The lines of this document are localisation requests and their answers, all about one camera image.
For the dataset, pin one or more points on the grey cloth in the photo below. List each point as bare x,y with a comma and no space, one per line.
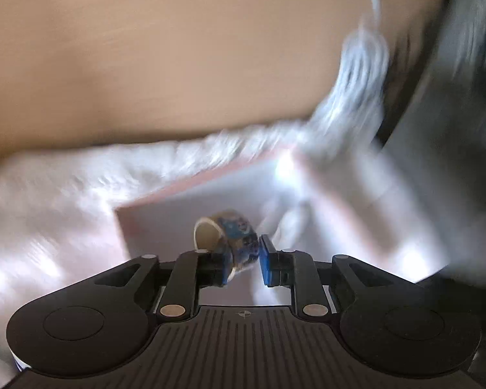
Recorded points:
457,129

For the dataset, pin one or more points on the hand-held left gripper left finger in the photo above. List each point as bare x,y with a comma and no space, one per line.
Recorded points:
218,268

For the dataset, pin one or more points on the blue printed tape roll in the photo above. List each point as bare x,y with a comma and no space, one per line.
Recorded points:
226,235

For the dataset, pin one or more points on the white box with pink rim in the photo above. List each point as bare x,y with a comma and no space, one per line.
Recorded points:
226,198

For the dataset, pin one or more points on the white fluffy blanket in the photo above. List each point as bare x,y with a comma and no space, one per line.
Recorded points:
56,194

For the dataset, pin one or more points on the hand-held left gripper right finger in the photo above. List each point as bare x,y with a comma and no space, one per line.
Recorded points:
267,263

